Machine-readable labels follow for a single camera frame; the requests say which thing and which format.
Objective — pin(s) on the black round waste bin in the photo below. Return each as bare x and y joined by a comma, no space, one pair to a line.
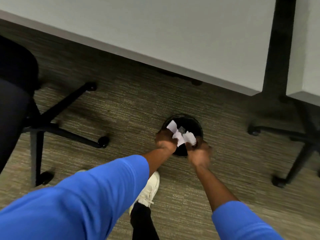
192,124

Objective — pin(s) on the person's left forearm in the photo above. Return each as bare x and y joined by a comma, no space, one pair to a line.
87,197

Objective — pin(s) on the person's left fingers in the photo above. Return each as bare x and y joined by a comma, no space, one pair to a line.
173,138

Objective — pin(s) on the person's right fingers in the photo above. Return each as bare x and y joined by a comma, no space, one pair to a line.
192,146

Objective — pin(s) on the black wheeled chair base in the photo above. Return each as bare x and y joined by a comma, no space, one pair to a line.
300,139

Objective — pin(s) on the person's right hand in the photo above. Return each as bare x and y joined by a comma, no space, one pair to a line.
200,156

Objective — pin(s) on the person's left hand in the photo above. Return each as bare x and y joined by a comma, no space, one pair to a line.
163,142

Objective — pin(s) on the black trouser leg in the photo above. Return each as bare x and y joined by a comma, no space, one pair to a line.
142,222

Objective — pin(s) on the white paper piece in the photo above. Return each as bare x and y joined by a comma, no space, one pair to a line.
190,138
179,139
172,126

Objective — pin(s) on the person's right forearm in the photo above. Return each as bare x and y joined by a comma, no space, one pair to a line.
225,197

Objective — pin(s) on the black office chair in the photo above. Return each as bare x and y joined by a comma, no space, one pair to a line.
15,79

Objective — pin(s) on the white sneaker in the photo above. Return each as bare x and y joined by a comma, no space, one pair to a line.
148,189

